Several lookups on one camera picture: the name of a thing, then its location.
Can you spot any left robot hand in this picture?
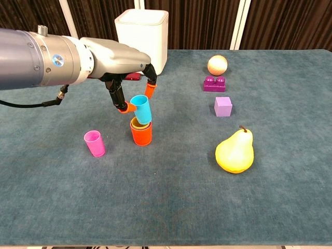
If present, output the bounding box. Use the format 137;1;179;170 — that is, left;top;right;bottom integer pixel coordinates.
88;37;158;115

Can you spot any cyan plastic cup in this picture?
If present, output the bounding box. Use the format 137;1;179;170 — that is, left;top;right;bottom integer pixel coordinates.
130;94;153;125

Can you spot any yellow plastic cup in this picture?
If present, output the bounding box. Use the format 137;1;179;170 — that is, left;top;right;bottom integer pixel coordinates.
130;116;151;130

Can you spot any pink plastic cup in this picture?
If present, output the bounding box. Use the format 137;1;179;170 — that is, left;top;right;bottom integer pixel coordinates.
84;130;106;158

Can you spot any white square bin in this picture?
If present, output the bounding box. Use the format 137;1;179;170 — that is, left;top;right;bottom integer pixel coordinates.
114;9;169;77

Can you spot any orange plastic cup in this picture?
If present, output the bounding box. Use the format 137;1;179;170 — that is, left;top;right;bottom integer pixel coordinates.
129;120;153;147

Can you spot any dark brown pleated curtain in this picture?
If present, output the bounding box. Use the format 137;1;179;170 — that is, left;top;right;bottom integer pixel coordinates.
0;0;332;51

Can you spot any peach coloured ball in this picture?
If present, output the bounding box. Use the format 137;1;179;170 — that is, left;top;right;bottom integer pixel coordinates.
207;54;228;76

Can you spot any magenta building brick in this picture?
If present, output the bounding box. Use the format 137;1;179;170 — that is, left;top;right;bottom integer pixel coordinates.
203;76;226;92

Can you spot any lilac cube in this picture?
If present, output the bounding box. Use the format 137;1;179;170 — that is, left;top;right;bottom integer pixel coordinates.
214;96;232;117

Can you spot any teal tablecloth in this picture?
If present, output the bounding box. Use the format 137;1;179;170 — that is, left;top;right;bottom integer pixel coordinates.
0;49;332;246

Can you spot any yellow toy pear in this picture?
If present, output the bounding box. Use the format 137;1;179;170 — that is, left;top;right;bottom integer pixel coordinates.
215;125;255;174

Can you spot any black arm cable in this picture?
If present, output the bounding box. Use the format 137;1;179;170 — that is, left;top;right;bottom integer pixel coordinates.
0;84;70;108

